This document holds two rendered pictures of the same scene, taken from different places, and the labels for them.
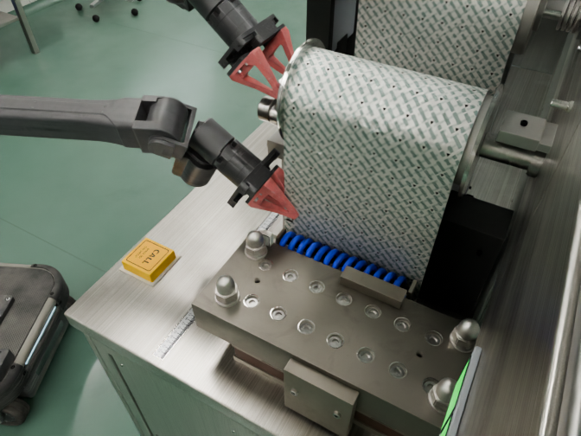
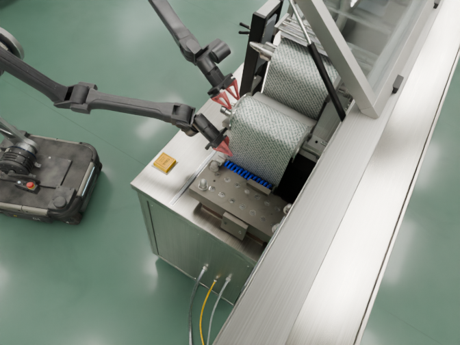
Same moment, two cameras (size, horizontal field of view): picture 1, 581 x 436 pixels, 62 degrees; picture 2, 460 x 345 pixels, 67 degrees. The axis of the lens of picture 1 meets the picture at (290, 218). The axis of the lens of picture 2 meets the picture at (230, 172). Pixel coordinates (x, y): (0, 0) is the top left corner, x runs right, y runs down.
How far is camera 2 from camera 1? 61 cm
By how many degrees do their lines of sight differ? 13
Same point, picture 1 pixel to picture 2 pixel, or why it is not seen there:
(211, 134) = (201, 121)
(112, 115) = (162, 111)
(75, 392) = (103, 211)
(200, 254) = (186, 161)
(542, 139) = (320, 149)
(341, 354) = (244, 211)
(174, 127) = (187, 118)
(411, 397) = (266, 228)
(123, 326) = (155, 191)
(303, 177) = (237, 144)
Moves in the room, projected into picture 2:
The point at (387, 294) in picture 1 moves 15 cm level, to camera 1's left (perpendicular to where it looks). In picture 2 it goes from (263, 191) to (224, 187)
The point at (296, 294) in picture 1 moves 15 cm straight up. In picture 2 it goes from (229, 187) to (233, 165)
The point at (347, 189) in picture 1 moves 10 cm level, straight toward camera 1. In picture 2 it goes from (253, 151) to (248, 174)
